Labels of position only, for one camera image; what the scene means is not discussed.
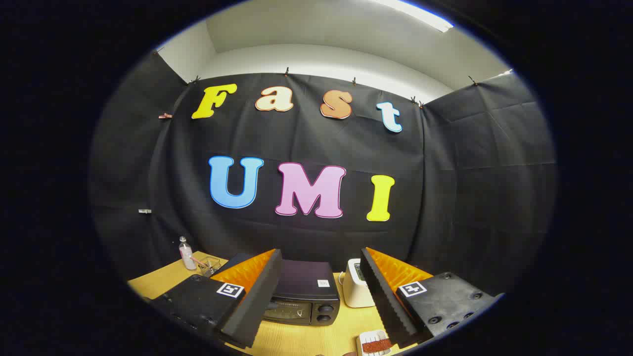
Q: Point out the brown grilled meat piece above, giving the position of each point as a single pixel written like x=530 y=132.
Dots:
x=377 y=346

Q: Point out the black toaster oven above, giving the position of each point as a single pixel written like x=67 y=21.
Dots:
x=306 y=287

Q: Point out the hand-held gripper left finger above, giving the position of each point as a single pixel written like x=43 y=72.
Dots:
x=257 y=301

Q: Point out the white bread toaster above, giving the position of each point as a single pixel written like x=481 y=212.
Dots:
x=353 y=291

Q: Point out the clear plastic bottle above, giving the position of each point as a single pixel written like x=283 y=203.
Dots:
x=187 y=257

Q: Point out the small white plate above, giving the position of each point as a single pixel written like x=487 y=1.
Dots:
x=368 y=337

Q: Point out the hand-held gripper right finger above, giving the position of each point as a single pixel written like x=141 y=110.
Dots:
x=385 y=301

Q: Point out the black backdrop cloth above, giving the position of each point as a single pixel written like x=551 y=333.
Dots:
x=445 y=198

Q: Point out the pink striped straw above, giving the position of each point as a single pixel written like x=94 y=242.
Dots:
x=199 y=260

